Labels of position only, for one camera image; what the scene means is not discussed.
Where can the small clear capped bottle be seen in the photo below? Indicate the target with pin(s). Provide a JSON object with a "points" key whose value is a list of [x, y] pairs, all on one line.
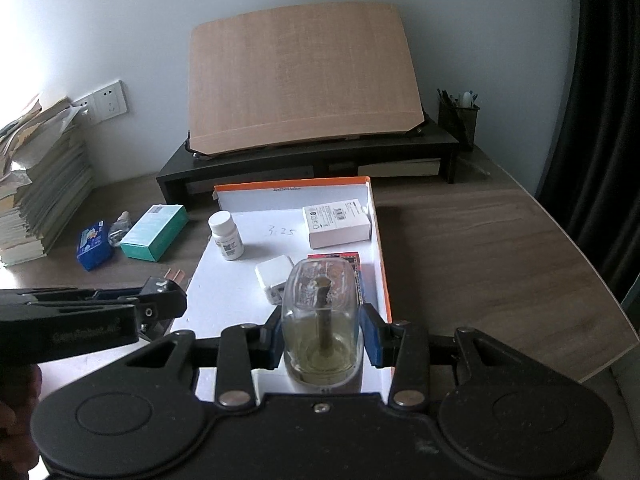
{"points": [[119, 232]]}

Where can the glass bottle with wick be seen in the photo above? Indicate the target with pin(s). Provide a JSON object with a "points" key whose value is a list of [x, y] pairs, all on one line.
{"points": [[300, 340]]}

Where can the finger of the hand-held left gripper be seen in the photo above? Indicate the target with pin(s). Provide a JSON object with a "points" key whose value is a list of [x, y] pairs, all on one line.
{"points": [[167, 305]]}

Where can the blue tissue pack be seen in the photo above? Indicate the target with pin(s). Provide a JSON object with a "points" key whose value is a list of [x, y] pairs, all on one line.
{"points": [[92, 247]]}

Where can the white charger plug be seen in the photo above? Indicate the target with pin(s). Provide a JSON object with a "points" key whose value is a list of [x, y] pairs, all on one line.
{"points": [[272, 275]]}

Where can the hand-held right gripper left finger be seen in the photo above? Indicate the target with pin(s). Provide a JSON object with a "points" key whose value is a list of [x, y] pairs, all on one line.
{"points": [[275, 342]]}

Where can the light brown wooden board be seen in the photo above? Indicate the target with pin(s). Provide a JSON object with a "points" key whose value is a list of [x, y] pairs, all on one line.
{"points": [[300, 75]]}

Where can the orange and white cardboard box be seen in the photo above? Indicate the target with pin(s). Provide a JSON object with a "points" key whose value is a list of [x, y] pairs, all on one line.
{"points": [[225, 285]]}

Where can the red and blue card box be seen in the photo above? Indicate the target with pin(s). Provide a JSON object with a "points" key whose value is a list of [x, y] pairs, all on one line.
{"points": [[358, 280]]}

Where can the person's left hand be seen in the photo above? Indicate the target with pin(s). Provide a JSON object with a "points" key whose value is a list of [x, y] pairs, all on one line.
{"points": [[17, 420]]}

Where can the teal and white box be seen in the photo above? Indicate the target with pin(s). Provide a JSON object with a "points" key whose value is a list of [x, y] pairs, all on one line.
{"points": [[155, 230]]}

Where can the stack of books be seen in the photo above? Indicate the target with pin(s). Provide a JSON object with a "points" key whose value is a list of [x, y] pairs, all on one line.
{"points": [[50, 195]]}

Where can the black mesh pen holder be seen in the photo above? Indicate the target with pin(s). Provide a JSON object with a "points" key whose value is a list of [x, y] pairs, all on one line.
{"points": [[457, 125]]}

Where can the small white printed box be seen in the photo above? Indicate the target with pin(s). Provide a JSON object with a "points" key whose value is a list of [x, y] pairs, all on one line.
{"points": [[335, 232]]}

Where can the white pill bottle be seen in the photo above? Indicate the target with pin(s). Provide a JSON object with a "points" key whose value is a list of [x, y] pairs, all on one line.
{"points": [[226, 240]]}

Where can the bundle of pens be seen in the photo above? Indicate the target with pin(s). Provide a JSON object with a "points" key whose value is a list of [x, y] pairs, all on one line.
{"points": [[467, 97]]}

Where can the black desk riser stand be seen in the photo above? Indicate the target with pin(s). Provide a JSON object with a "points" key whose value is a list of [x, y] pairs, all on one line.
{"points": [[400, 142]]}

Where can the white wall socket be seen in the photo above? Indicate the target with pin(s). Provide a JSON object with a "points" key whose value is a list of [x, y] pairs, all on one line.
{"points": [[111, 101], [85, 108]]}

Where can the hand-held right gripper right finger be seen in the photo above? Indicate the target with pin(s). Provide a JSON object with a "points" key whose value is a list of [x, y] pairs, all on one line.
{"points": [[372, 340]]}

